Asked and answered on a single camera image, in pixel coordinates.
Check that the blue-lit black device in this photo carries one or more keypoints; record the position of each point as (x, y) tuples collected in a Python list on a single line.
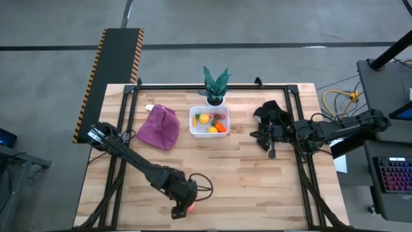
[(6, 138)]

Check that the purple cloth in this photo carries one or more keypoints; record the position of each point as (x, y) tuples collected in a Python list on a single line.
[(159, 129)]

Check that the black mat with hazard stripes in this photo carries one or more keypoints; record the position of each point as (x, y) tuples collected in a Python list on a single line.
[(116, 64)]

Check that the backlit computer keyboard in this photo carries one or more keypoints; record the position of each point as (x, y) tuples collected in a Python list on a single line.
[(396, 175)]

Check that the black round pole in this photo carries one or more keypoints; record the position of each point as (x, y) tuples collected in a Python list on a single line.
[(391, 48)]

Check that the blue-screen tablet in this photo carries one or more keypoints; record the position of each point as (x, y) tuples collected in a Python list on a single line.
[(404, 113)]

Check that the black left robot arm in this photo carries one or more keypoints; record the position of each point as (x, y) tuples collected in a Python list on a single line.
[(135, 159)]

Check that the green artificial plant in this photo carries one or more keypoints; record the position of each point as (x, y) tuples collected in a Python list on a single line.
[(215, 83)]

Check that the white paper sheet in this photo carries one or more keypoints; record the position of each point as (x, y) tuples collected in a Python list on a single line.
[(341, 164)]

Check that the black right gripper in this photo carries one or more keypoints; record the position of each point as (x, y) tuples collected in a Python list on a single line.
[(280, 132)]

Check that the grey equipment cart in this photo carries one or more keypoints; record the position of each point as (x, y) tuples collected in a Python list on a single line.
[(380, 96)]

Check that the black cloth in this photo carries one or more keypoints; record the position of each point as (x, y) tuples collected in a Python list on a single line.
[(264, 108)]

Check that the white perforated plastic basket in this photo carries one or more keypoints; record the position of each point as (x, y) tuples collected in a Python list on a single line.
[(199, 132)]

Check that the black metal stand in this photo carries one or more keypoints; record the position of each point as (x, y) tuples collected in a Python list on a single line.
[(19, 159)]

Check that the black aluminium table frame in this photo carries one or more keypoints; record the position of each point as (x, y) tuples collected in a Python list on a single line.
[(180, 87)]

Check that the pink-yellow peach toy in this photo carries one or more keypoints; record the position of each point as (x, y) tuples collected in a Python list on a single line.
[(192, 208)]

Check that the black frame clamp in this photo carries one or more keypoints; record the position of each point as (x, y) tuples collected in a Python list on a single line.
[(140, 81), (259, 82)]

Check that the orange carrot toy green top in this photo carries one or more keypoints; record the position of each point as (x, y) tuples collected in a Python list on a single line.
[(220, 127)]

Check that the black diagonal bar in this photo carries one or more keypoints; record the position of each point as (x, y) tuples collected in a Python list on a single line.
[(344, 149)]

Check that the red strawberry toy green top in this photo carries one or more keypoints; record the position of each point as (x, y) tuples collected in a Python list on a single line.
[(222, 116)]

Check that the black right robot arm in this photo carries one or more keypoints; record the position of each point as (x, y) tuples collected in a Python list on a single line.
[(338, 129)]

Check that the grey computer desk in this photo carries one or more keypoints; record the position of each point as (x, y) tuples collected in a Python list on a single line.
[(386, 206)]

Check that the white plant pot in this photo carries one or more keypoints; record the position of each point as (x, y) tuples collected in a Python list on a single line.
[(209, 103)]

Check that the yellow lemon toy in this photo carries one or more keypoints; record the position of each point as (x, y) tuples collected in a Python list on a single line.
[(212, 129)]

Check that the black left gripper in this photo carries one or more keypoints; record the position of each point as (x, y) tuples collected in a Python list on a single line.
[(183, 193)]

